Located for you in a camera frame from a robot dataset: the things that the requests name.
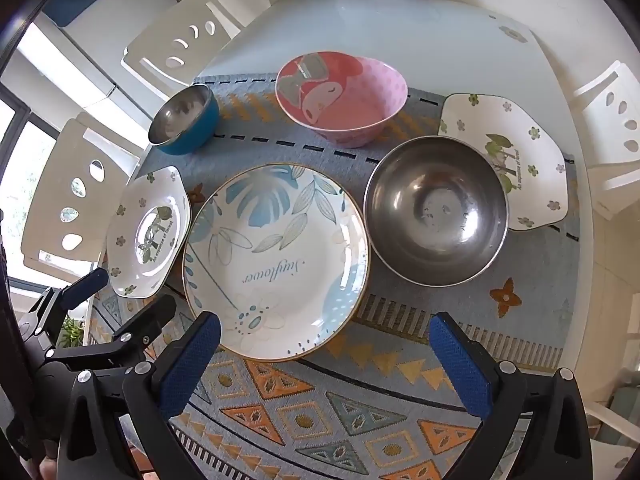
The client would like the patterned woven table mat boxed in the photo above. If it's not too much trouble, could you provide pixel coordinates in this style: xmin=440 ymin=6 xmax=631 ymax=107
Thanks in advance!
xmin=87 ymin=74 xmax=583 ymax=480

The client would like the pink cartoon bowl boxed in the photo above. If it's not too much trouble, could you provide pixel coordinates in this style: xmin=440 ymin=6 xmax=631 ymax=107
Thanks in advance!
xmin=275 ymin=51 xmax=409 ymax=149

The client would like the large flower-print plate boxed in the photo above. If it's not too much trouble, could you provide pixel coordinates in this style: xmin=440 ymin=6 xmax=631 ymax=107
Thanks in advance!
xmin=437 ymin=92 xmax=569 ymax=232

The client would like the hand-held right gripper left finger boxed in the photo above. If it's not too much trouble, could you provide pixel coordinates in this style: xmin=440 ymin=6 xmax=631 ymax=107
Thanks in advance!
xmin=55 ymin=311 xmax=222 ymax=480

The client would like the potted green plant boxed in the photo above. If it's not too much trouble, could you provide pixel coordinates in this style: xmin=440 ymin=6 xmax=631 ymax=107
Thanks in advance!
xmin=57 ymin=317 xmax=86 ymax=348

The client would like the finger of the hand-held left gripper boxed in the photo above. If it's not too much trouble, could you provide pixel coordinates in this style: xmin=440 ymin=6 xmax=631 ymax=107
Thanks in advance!
xmin=45 ymin=294 xmax=177 ymax=372
xmin=27 ymin=267 xmax=110 ymax=333

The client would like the white chair with oval cutouts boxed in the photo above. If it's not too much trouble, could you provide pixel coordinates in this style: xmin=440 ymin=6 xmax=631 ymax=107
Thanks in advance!
xmin=571 ymin=60 xmax=640 ymax=221
xmin=20 ymin=110 xmax=143 ymax=281
xmin=121 ymin=0 xmax=246 ymax=103

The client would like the small flower-print plate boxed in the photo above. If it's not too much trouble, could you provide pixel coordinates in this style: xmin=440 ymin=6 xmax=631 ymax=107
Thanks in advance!
xmin=106 ymin=165 xmax=193 ymax=298

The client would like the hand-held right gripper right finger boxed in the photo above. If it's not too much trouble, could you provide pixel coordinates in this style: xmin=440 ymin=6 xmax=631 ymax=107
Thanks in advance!
xmin=429 ymin=311 xmax=593 ymax=480

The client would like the large stainless steel bowl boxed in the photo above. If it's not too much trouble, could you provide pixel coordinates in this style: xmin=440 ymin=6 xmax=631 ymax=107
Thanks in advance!
xmin=363 ymin=136 xmax=510 ymax=288

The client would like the small blue steel bowl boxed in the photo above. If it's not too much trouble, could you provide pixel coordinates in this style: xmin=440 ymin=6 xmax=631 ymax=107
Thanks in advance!
xmin=147 ymin=83 xmax=221 ymax=156

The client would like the round blue leaf plate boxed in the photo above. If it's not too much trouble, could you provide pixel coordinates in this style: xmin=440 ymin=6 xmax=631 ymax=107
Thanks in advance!
xmin=181 ymin=162 xmax=371 ymax=362

